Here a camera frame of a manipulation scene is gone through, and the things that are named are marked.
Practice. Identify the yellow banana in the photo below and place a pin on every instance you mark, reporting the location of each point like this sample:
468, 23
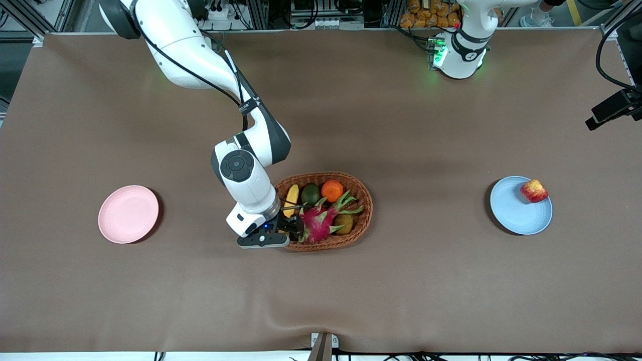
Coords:
292, 195

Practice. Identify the red apple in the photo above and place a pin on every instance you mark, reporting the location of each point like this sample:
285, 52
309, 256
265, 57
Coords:
534, 191

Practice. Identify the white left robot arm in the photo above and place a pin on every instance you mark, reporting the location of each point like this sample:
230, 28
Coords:
464, 50

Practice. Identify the pink dragon fruit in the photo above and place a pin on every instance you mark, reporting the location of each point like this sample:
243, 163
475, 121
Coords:
321, 223

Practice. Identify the green avocado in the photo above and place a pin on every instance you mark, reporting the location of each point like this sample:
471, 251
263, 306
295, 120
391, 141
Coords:
311, 194

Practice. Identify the brown kiwi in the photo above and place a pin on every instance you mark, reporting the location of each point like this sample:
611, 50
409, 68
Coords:
344, 224

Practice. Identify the orange fruit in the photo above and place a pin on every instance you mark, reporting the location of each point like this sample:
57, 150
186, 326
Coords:
332, 190

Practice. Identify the brown wicker basket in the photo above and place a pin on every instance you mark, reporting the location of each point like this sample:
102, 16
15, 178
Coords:
361, 220

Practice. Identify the brown table cover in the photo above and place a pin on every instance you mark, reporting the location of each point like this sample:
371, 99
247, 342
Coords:
321, 301

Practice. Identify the pink plate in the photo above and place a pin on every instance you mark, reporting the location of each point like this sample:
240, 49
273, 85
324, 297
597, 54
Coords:
128, 214

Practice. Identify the blue plate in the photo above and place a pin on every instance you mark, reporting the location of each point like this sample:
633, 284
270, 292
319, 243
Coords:
516, 213

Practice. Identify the long white power strip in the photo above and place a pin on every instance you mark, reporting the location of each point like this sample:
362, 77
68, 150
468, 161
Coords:
331, 23

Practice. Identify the pile of golden bread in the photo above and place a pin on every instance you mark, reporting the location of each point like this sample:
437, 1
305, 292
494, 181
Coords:
421, 17

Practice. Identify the white power strip with plugs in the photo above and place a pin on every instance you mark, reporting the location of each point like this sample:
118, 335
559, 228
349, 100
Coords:
220, 12

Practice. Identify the aluminium frame beam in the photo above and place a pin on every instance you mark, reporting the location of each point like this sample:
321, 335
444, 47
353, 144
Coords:
614, 22
30, 22

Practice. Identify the grey metal bracket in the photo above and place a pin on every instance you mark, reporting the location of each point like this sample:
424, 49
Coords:
321, 351

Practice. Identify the aluminium frame post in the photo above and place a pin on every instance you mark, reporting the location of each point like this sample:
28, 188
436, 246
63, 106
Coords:
258, 14
392, 14

